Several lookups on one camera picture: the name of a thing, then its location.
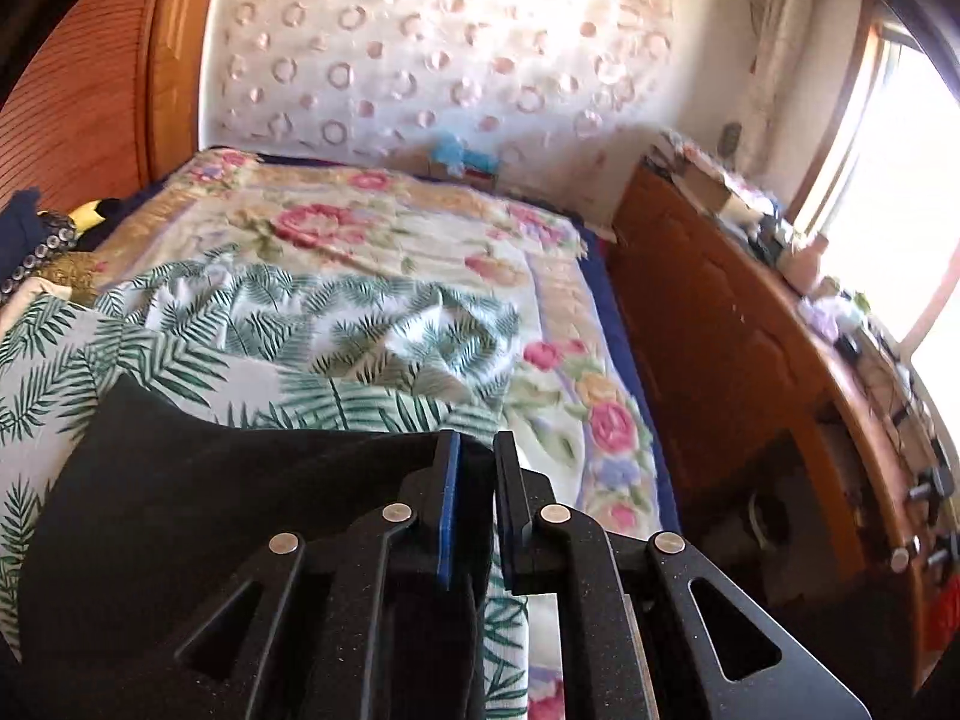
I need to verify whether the blue packet on brown box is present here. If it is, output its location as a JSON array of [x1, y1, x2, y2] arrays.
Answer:
[[427, 131, 502, 192]]

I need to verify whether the floral blanket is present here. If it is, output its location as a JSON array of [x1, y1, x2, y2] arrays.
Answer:
[[97, 146, 665, 720]]

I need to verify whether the black dumbbell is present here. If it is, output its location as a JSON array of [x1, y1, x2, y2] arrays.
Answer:
[[887, 531, 960, 572], [906, 465, 960, 507]]

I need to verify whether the wooden desk with clutter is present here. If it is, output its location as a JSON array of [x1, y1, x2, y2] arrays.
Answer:
[[604, 161, 957, 695]]

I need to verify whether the black printed t-shirt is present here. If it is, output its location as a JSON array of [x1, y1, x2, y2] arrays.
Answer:
[[15, 373, 497, 720]]

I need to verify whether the yellow cloth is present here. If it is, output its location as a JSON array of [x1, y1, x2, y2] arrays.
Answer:
[[69, 199, 122, 233]]

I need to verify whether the green leaf print sheet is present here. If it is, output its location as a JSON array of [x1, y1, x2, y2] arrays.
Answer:
[[0, 244, 533, 720]]

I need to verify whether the white circle pattern curtain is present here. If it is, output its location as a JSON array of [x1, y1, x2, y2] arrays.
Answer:
[[196, 0, 755, 200]]

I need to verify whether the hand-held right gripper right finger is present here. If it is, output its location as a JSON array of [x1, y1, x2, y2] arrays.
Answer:
[[493, 430, 871, 720]]

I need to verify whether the gold cloth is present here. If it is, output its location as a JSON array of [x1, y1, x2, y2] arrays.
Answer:
[[34, 250, 110, 308]]

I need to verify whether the wooden framed window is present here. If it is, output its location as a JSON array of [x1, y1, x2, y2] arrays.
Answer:
[[791, 0, 960, 368]]

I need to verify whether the pink bottle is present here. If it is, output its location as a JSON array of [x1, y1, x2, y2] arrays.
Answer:
[[778, 232, 831, 295]]

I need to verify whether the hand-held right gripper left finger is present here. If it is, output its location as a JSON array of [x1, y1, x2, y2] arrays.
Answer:
[[139, 430, 481, 720]]

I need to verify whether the plain white side curtain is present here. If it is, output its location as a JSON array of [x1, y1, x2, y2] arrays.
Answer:
[[748, 0, 820, 170]]

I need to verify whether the pale purple bundle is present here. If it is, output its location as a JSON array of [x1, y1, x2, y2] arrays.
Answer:
[[797, 295, 857, 344]]

